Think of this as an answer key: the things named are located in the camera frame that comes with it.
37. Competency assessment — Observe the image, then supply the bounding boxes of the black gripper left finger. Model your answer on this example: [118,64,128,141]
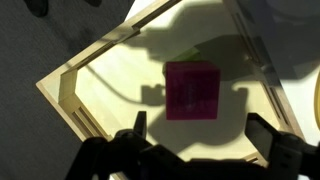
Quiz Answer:
[133,110,148,134]

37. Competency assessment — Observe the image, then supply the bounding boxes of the lime green dice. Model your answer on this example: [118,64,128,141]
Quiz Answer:
[163,47,203,76]

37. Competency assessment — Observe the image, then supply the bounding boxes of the pink dice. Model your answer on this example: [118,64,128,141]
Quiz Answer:
[165,60,221,121]

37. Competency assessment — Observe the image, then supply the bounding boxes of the wooden tray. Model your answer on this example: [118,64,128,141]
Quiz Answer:
[35,0,306,180]

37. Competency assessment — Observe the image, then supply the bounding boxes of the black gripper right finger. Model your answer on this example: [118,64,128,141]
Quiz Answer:
[245,112,284,158]

